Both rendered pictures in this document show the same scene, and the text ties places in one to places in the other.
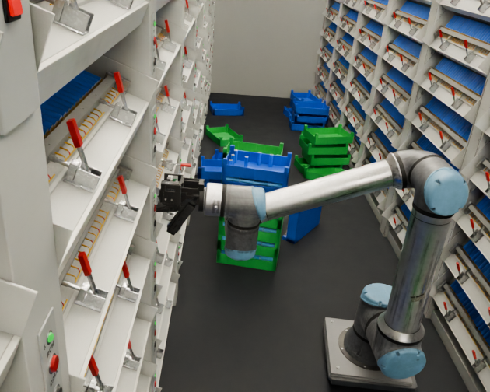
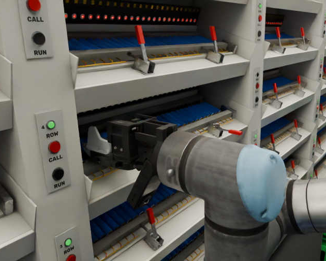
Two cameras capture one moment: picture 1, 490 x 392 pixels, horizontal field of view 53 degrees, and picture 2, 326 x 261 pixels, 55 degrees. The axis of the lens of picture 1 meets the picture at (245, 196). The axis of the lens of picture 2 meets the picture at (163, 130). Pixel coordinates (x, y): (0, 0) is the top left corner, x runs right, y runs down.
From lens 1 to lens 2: 0.98 m
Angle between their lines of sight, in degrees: 43
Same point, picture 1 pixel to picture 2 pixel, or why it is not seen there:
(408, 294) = not seen: outside the picture
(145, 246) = (26, 206)
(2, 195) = not seen: outside the picture
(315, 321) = not seen: outside the picture
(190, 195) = (150, 148)
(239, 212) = (210, 191)
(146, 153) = not seen: outside the picture
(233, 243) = (207, 251)
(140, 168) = not seen: outside the picture
